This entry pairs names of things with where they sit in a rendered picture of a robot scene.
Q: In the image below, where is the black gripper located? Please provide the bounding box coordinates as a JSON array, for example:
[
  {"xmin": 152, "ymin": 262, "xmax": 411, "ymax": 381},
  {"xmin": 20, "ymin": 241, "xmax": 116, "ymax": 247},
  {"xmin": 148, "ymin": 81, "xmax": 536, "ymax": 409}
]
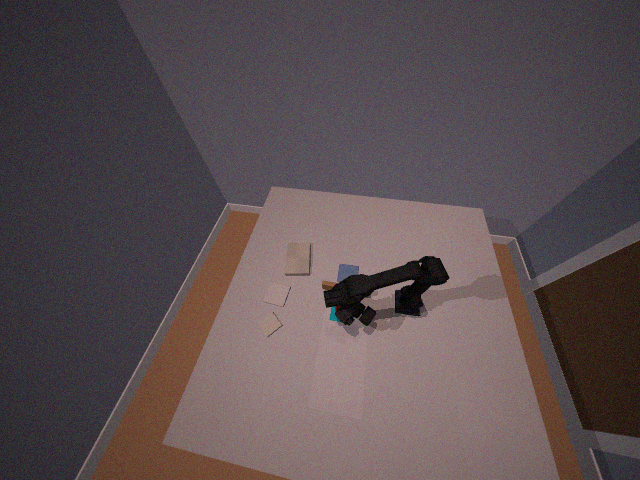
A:
[{"xmin": 331, "ymin": 284, "xmax": 376, "ymax": 326}]

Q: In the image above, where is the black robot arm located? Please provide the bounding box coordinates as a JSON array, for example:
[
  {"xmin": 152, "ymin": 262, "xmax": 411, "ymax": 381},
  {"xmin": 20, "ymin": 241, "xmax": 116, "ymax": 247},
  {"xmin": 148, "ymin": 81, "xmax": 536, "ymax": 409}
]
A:
[{"xmin": 323, "ymin": 256, "xmax": 449, "ymax": 326}]

